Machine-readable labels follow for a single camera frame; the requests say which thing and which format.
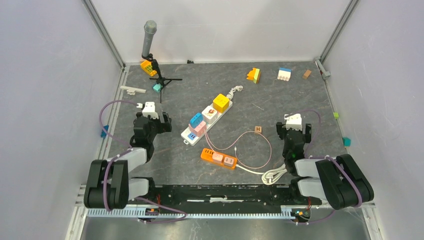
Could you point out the white multicolour power strip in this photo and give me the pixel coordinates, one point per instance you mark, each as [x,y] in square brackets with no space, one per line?
[190,139]

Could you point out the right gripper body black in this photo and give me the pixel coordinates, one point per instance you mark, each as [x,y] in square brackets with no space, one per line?
[284,154]

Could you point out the wooden letter cube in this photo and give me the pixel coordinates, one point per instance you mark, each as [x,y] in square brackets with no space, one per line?
[258,129]

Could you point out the grey microphone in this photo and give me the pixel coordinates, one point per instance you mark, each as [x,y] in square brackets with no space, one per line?
[150,28]

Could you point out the white cube socket adapter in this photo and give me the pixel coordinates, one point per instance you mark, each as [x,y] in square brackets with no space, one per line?
[209,114]

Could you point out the white blue toy block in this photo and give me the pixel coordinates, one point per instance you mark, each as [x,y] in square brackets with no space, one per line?
[284,74]

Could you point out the small pink charger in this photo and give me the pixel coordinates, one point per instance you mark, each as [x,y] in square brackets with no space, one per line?
[217,157]

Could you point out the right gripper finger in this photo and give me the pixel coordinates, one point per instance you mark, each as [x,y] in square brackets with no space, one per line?
[308,133]
[281,130]

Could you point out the dusty pink usb adapter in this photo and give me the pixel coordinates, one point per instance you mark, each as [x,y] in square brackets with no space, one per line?
[229,161]

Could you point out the brown wooden block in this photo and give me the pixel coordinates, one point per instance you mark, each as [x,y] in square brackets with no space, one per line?
[306,74]

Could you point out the blue clip left rail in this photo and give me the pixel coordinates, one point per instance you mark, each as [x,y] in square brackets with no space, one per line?
[104,131]

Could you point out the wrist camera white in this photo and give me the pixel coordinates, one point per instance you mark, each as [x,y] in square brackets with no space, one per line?
[293,122]
[148,110]

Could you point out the orange green toy blocks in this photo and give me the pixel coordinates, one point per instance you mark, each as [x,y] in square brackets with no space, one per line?
[254,75]

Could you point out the white power strip cord plug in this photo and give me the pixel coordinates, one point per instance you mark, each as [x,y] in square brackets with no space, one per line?
[231,93]

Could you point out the white flat plastic piece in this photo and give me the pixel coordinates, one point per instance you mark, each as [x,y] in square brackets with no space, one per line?
[132,90]

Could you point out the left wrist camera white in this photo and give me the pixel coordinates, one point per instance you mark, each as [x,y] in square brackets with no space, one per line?
[148,110]

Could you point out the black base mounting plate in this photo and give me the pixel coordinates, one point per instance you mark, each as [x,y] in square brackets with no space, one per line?
[227,199]

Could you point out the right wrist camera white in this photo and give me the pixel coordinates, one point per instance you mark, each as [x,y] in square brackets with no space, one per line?
[293,122]

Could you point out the teal clip right rail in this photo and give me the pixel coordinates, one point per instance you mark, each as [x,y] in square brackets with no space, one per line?
[346,141]

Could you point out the yellow cube socket adapter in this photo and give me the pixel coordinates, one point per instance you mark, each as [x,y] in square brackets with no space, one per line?
[221,103]

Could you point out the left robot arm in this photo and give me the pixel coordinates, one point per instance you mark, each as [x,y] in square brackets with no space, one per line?
[108,182]

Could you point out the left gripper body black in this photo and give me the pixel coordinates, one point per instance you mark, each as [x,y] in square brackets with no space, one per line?
[156,127]

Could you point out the blue socket adapter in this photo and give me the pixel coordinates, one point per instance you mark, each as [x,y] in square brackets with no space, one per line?
[196,120]

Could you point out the large pink cube adapter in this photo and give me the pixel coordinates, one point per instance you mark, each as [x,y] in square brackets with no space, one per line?
[199,130]

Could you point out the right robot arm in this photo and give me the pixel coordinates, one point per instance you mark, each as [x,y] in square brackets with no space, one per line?
[337,180]

